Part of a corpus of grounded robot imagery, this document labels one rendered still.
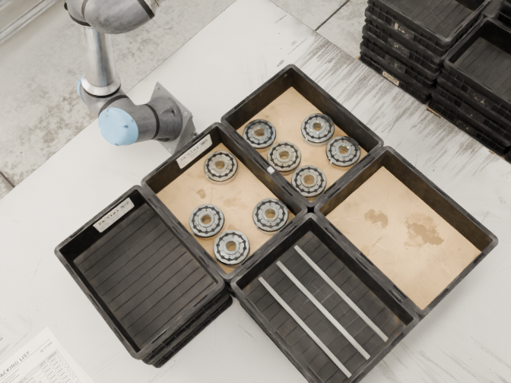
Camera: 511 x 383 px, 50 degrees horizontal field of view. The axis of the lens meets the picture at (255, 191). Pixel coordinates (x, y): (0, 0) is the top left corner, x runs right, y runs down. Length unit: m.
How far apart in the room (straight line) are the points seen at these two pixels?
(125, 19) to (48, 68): 1.85
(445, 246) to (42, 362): 1.21
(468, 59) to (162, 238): 1.53
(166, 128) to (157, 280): 0.49
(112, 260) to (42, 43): 1.91
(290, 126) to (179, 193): 0.40
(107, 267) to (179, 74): 0.79
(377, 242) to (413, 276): 0.13
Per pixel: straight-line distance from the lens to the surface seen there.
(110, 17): 1.40
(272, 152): 1.67
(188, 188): 1.68
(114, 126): 1.70
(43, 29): 3.41
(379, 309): 1.54
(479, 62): 2.54
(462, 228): 1.62
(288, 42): 2.10
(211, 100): 1.98
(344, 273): 1.56
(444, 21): 2.50
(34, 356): 1.82
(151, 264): 1.62
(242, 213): 1.62
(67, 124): 2.97
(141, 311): 1.59
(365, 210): 1.62
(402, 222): 1.63
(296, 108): 1.78
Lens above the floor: 2.33
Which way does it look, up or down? 65 degrees down
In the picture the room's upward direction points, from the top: 11 degrees counter-clockwise
